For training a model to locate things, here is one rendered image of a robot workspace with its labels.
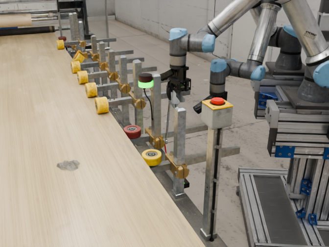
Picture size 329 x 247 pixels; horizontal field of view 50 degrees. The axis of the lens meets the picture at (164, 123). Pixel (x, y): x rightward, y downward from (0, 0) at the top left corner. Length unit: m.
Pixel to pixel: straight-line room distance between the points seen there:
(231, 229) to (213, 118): 1.50
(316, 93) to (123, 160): 0.89
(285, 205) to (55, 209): 1.58
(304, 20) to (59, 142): 1.10
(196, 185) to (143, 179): 1.57
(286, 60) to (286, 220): 0.94
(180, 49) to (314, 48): 0.53
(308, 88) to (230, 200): 1.26
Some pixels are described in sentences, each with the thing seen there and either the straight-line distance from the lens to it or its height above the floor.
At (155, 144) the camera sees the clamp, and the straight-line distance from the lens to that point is 1.60.
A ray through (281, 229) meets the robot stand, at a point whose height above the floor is 0.21.
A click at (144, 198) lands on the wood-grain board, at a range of 1.18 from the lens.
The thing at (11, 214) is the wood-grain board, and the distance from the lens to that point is 1.21.
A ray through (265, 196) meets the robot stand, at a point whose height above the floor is 0.21.
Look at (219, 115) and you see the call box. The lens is 1.05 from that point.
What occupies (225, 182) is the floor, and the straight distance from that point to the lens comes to 2.88.
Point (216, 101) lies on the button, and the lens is 1.05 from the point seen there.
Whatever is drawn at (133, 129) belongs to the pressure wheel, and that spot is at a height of 0.91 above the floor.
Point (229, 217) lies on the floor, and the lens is 2.55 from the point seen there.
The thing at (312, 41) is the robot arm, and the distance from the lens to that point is 1.50.
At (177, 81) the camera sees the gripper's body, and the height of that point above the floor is 1.13.
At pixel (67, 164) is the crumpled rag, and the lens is 1.39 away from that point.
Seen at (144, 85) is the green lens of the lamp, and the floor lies 1.13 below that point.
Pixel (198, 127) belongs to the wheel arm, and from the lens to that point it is 1.75.
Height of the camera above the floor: 1.61
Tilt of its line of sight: 25 degrees down
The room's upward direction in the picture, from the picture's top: straight up
